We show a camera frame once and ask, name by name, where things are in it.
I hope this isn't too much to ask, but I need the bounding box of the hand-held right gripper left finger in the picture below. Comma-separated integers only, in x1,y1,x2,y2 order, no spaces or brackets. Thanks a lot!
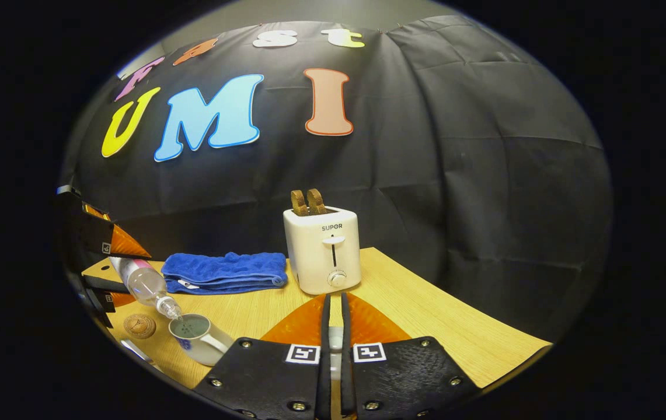
193,293,332,420

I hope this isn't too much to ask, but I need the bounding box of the white blue-patterned teacup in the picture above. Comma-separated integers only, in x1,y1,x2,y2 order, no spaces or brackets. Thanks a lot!
168,313,235,367

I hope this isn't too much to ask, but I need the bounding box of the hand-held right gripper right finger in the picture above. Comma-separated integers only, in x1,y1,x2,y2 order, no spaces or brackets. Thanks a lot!
340,292,482,420

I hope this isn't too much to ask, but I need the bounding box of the clear plastic water bottle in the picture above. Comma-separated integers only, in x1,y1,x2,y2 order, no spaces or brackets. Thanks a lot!
108,257,183,320

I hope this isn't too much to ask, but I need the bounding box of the white toaster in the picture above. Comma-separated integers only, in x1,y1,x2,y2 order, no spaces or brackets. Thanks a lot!
283,205,362,295

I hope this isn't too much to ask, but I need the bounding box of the round brown coaster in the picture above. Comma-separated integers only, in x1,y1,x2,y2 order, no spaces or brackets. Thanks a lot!
123,313,157,340

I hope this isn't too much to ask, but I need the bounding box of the black backdrop cloth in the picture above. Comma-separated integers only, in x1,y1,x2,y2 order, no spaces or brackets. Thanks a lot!
61,15,613,342

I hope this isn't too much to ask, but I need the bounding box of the blue folded towel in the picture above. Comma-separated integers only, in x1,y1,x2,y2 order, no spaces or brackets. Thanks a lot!
161,251,288,295

